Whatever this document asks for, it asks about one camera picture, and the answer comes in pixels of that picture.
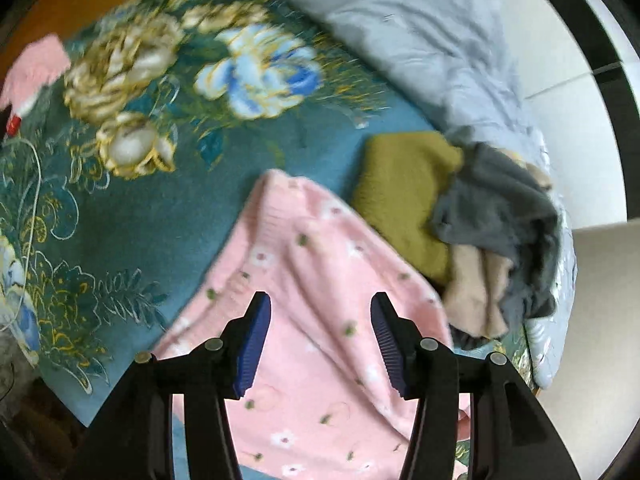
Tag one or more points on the teal floral blanket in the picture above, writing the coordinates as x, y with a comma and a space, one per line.
165, 160

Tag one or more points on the beige garment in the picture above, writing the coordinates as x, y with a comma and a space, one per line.
472, 290

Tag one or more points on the pink cloth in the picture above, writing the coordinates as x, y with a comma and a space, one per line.
35, 67

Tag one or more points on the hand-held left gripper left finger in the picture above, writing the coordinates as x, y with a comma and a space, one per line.
254, 345

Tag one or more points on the olive green knit sweater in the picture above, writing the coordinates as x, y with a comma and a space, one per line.
400, 195

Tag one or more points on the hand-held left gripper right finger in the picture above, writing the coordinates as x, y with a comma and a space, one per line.
386, 345

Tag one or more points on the pink floral knit sweater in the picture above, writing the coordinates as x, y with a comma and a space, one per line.
320, 310

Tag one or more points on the small red object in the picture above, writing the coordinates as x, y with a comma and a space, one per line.
13, 124

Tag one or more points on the light grey-blue quilt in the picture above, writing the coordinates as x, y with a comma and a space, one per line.
425, 45

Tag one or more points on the grey garment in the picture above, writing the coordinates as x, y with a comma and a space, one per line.
500, 210

